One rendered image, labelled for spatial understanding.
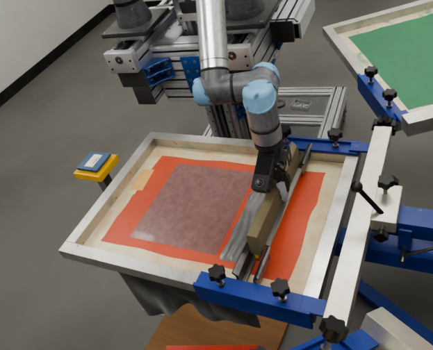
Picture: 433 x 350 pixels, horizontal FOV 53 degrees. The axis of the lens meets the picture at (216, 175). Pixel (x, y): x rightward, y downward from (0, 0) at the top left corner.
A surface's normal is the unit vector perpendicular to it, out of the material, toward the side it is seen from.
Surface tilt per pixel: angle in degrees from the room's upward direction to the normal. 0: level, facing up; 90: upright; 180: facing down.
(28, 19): 90
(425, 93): 0
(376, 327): 58
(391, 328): 32
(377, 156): 0
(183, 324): 0
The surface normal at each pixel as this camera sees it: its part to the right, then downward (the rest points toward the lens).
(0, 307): -0.23, -0.73
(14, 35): 0.89, 0.11
